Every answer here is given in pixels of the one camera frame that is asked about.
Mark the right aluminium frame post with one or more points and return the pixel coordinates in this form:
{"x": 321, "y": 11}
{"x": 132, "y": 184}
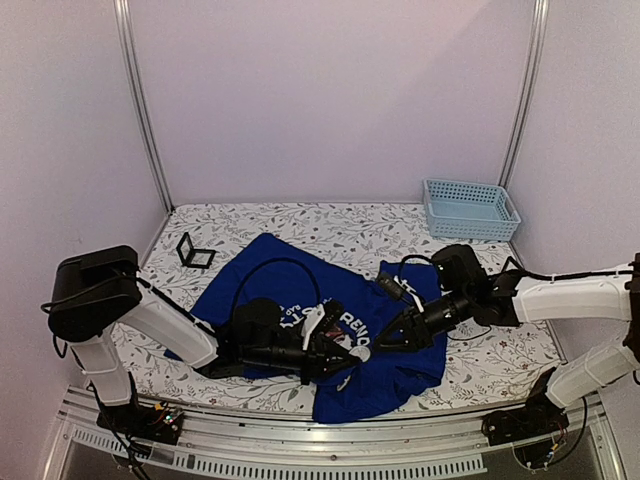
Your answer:
{"x": 525, "y": 98}

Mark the aluminium frame post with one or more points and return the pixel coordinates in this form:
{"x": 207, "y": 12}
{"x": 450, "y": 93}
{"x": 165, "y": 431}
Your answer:
{"x": 525, "y": 98}
{"x": 133, "y": 74}

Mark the blue printed t-shirt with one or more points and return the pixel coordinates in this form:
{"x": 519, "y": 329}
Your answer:
{"x": 271, "y": 268}

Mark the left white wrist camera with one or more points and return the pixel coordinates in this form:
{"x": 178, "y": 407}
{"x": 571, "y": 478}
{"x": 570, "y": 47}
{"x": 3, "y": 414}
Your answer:
{"x": 320, "y": 320}

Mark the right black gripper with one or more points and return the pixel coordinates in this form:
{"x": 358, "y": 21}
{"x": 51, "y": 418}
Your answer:
{"x": 406, "y": 321}

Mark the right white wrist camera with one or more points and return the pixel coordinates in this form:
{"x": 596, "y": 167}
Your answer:
{"x": 399, "y": 290}

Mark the left aluminium frame post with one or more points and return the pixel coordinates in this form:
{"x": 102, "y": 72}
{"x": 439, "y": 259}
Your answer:
{"x": 133, "y": 74}

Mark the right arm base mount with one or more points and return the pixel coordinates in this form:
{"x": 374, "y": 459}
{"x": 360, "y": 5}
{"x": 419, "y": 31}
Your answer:
{"x": 525, "y": 427}

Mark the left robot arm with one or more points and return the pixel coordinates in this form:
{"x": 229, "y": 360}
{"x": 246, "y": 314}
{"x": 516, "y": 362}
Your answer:
{"x": 93, "y": 292}

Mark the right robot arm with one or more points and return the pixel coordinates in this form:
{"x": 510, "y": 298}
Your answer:
{"x": 516, "y": 296}

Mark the round light blue brooch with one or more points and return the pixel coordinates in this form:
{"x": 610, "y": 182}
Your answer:
{"x": 361, "y": 352}

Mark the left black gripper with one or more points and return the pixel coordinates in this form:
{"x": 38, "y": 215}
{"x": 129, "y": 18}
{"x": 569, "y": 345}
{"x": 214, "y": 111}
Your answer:
{"x": 326, "y": 349}

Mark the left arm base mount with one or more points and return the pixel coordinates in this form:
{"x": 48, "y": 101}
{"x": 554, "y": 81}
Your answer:
{"x": 163, "y": 425}

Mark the floral patterned tablecloth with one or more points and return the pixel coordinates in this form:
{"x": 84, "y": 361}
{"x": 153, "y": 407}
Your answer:
{"x": 484, "y": 366}

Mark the light blue plastic basket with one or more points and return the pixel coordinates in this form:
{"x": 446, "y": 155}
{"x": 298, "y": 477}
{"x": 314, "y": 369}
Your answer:
{"x": 466, "y": 210}

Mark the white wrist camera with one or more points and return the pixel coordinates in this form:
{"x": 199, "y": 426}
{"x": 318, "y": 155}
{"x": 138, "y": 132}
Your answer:
{"x": 399, "y": 290}
{"x": 320, "y": 320}

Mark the black brooch box yellow brooch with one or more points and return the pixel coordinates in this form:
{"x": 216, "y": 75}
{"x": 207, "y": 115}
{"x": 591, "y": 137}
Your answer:
{"x": 192, "y": 257}

